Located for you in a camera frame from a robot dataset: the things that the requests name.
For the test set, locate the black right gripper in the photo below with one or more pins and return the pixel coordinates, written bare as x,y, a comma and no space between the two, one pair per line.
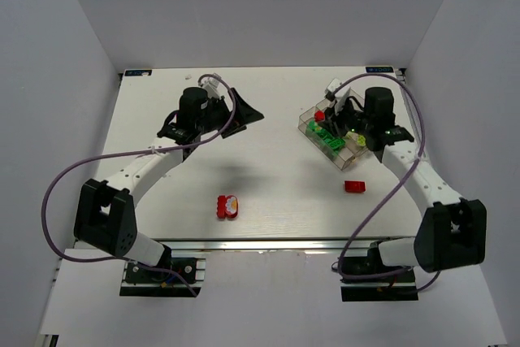
339,120

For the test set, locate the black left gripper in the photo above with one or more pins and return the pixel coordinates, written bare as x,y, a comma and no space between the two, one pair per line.
229,110

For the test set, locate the small red lego brick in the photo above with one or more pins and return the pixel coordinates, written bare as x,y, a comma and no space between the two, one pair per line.
319,116

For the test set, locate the green sloped lego brick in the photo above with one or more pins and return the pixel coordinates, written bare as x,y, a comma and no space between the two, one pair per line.
312,126

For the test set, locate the red flower lego block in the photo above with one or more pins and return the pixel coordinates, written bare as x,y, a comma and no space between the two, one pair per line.
227,207

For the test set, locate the green long lego brick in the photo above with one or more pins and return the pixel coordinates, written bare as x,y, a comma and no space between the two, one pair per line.
329,144

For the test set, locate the lime 2x2 lego brick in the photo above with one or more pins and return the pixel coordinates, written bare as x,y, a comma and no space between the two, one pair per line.
359,139

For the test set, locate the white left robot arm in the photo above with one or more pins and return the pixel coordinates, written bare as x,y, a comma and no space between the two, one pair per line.
106,213

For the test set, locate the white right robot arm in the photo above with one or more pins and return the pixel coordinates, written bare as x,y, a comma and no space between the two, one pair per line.
452,232

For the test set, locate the clear compartment organizer tray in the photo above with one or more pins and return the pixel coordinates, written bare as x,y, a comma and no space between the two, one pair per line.
352,151

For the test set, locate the blue table label right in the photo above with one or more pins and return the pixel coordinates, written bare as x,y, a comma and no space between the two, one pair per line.
379,69

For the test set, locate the blue table label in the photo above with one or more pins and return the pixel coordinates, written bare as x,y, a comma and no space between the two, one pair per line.
137,73
379,69

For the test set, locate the red flat lego brick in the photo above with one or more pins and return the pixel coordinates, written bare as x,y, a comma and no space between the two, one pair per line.
354,186

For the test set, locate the blue table label left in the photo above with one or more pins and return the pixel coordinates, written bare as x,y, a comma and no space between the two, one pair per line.
137,73

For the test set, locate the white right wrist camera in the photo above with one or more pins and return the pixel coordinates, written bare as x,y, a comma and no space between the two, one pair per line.
337,93

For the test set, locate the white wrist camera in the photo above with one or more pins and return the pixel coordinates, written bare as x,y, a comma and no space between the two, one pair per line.
210,83
337,93

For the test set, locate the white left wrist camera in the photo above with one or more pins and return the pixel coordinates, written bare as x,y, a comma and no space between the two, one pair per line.
210,83

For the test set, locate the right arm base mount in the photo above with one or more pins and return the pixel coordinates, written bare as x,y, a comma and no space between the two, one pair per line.
376,283

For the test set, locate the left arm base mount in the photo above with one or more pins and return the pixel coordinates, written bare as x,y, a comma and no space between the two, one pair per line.
183,276

